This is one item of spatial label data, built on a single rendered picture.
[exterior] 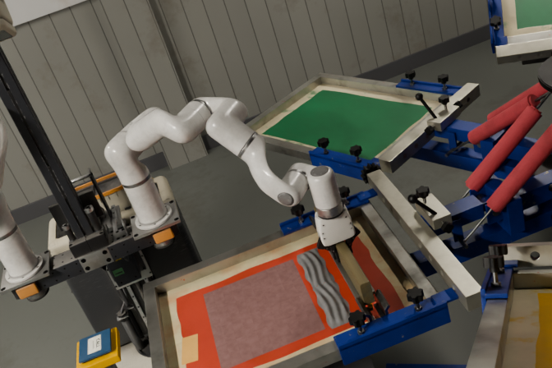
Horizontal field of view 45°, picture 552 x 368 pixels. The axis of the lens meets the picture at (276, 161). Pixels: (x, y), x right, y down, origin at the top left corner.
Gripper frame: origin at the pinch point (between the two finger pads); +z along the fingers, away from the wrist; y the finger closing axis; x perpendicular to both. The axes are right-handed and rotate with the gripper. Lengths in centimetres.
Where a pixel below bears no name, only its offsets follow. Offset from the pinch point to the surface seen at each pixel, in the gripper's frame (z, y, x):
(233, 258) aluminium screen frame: 6.3, 30.4, -25.1
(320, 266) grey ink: 7.8, 6.3, -7.1
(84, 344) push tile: 8, 81, -14
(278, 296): 8.6, 21.5, -2.5
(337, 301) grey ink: 8.1, 6.8, 9.3
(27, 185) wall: 81, 156, -301
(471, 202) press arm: -0.5, -40.9, 1.0
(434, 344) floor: 104, -36, -48
